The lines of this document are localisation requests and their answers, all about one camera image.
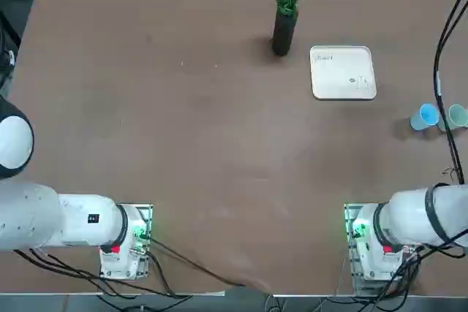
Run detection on small blue cup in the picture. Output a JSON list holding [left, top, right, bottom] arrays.
[[409, 102, 440, 132]]

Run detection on small green cup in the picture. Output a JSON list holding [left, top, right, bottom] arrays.
[[437, 104, 468, 132]]

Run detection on white tray with bear drawing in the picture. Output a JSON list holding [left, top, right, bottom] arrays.
[[309, 45, 378, 101]]

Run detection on black cylindrical vase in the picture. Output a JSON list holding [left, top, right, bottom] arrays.
[[271, 10, 299, 58]]

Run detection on black left arm base cable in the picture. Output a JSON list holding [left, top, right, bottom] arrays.
[[148, 237, 246, 288]]

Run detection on black left arm cable bundle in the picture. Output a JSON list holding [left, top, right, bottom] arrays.
[[12, 248, 191, 298]]

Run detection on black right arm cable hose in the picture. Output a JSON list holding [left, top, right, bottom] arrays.
[[425, 0, 468, 249]]

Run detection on black right arm base cables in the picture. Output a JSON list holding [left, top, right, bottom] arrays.
[[380, 242, 468, 298]]

